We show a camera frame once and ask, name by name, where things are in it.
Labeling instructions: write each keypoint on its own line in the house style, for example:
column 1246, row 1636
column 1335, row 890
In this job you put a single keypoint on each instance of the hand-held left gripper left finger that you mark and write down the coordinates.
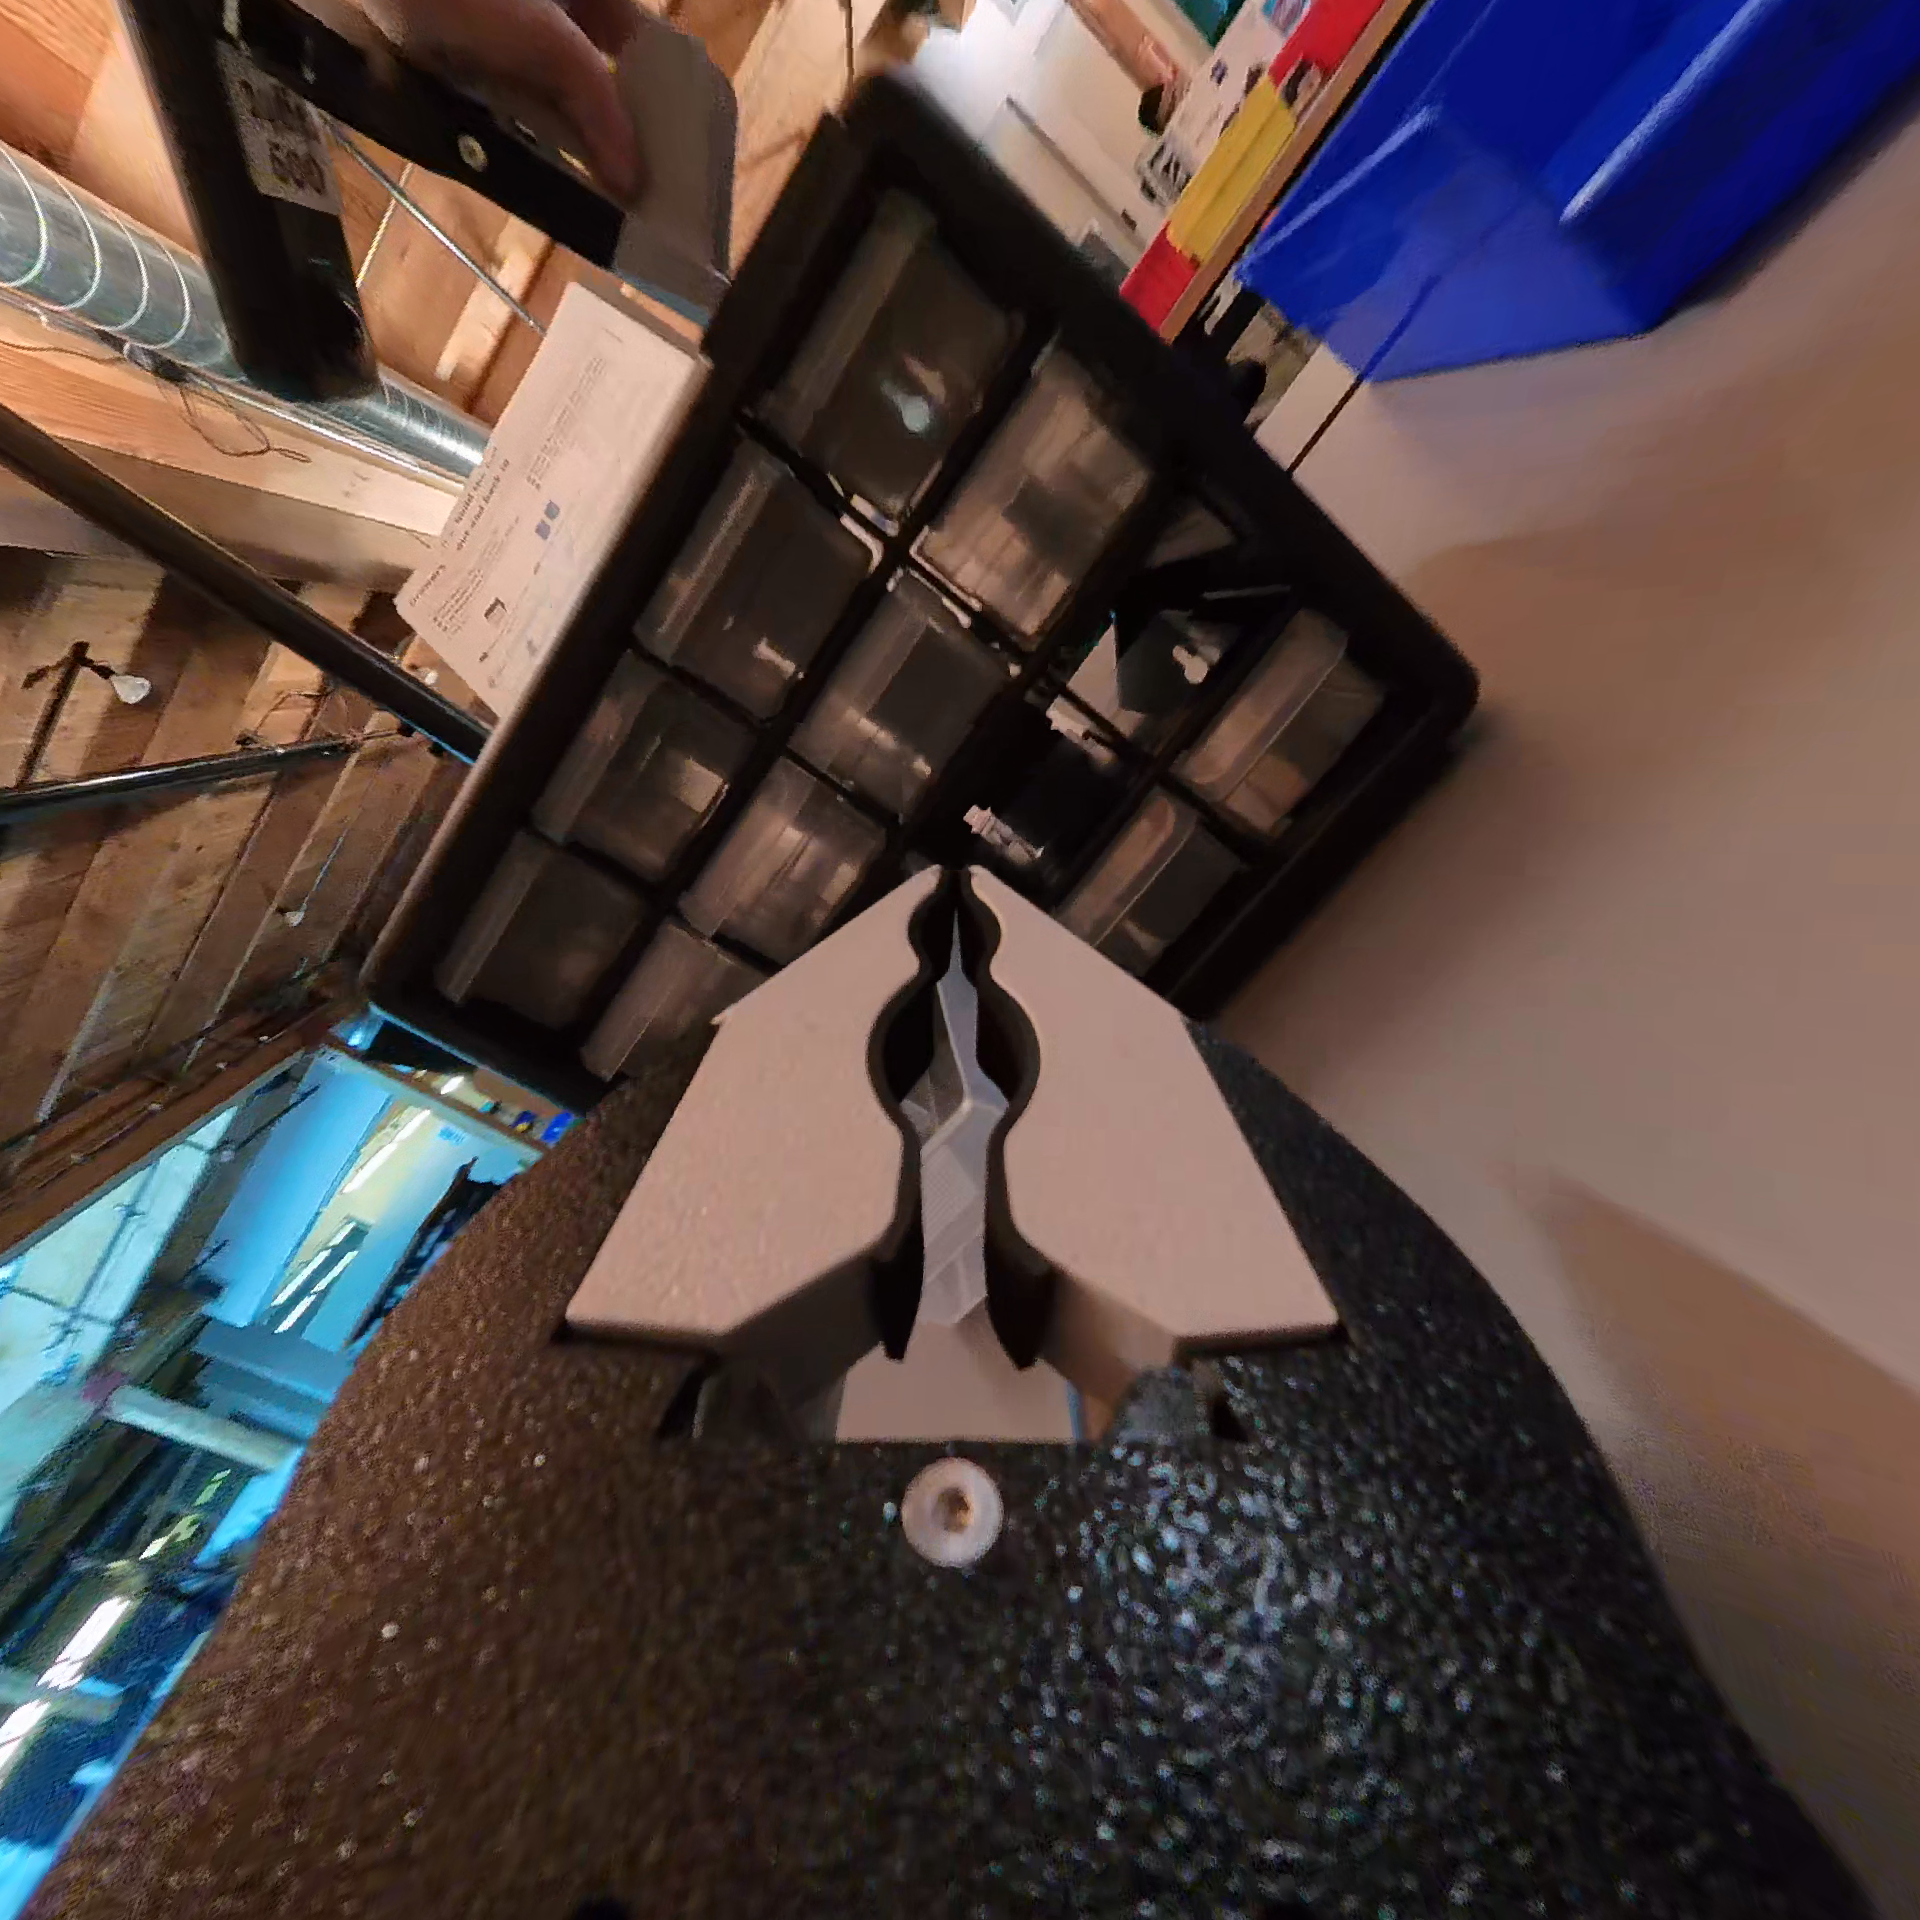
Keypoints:
column 753, row 1185

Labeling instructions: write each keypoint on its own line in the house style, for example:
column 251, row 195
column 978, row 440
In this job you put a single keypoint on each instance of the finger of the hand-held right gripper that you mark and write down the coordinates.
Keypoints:
column 683, row 151

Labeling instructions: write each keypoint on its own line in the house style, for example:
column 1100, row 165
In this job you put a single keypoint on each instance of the clear plastic drawer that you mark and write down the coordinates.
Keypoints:
column 955, row 1199

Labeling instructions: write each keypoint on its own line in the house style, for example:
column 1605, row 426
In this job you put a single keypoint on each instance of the person's right hand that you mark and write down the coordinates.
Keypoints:
column 527, row 62

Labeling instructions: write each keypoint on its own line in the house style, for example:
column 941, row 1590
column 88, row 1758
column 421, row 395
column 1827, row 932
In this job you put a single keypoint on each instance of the red yellow board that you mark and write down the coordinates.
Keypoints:
column 1233, row 165

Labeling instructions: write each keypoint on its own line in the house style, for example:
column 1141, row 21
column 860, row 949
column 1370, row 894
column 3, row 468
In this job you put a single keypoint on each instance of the white instruction sheet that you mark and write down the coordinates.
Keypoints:
column 556, row 481

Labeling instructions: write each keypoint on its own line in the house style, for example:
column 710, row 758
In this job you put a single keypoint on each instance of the glass window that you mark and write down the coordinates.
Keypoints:
column 223, row 1348

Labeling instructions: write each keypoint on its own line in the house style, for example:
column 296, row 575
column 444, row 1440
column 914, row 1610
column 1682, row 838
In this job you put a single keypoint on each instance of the blue plastic storage bin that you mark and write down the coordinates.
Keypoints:
column 1574, row 151

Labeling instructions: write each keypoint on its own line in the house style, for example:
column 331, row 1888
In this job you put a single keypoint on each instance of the array of translucent drawers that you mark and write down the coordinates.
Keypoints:
column 885, row 361

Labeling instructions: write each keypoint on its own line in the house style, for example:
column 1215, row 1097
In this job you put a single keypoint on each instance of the black drawer organizer cabinet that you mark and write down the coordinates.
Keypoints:
column 1419, row 665

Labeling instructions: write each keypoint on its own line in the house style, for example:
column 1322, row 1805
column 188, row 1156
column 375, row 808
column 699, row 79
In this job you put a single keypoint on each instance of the silver ventilation duct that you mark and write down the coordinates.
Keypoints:
column 89, row 255

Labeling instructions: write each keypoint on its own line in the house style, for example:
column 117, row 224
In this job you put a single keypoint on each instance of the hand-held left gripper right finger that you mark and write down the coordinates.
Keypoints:
column 1170, row 1199

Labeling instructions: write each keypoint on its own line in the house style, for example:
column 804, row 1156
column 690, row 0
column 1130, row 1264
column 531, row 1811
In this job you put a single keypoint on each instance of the black metal pole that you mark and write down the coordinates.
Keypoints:
column 223, row 579

